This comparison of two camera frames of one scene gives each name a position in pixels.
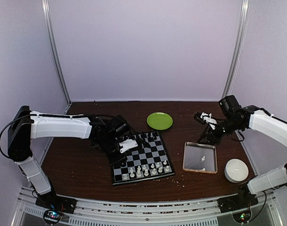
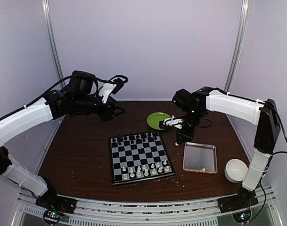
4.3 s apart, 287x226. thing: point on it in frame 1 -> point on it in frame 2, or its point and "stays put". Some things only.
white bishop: (138, 173) stays put
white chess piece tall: (146, 173) stays put
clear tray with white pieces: (199, 157) stays put
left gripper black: (116, 161) -> (107, 114)
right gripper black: (210, 134) -> (187, 136)
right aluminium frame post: (238, 48) stays put
